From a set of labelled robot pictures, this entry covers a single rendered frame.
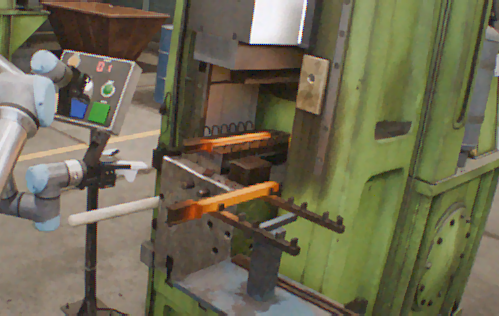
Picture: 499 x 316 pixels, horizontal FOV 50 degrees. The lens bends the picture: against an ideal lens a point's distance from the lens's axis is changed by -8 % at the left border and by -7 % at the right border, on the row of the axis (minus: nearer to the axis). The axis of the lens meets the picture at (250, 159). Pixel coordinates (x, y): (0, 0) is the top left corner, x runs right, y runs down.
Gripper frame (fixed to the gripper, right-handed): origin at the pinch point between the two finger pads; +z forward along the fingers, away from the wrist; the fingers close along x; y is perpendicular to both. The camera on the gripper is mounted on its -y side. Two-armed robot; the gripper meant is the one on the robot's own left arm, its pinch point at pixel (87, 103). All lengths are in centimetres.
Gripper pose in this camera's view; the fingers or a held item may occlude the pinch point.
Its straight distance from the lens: 209.7
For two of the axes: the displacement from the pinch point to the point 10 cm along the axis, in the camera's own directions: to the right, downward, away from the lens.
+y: 2.8, -9.4, 1.9
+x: -9.4, -2.3, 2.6
